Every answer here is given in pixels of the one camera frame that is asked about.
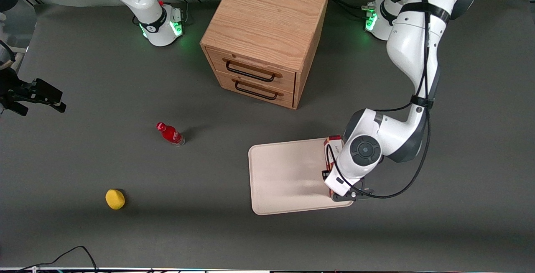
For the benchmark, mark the wooden drawer front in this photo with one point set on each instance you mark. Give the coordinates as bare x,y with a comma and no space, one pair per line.
257,89
255,66

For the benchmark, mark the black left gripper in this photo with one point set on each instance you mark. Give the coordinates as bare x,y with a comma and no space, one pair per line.
324,174

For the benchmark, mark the wooden two-drawer cabinet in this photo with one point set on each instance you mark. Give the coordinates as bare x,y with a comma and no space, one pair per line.
267,18

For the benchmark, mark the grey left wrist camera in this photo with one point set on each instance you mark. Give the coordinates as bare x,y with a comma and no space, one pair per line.
338,184

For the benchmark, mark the yellow lemon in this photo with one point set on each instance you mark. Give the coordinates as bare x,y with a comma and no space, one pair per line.
115,199

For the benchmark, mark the red plastic bottle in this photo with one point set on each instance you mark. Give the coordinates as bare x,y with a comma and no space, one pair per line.
170,134

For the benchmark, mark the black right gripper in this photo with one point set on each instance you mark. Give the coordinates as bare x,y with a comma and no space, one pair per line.
12,90

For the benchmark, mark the red plaid cookie box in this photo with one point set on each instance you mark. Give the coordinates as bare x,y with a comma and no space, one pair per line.
334,142

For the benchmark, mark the cream plastic tray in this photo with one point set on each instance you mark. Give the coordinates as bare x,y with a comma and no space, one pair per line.
288,177

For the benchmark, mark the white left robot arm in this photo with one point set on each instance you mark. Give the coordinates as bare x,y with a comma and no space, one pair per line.
411,47

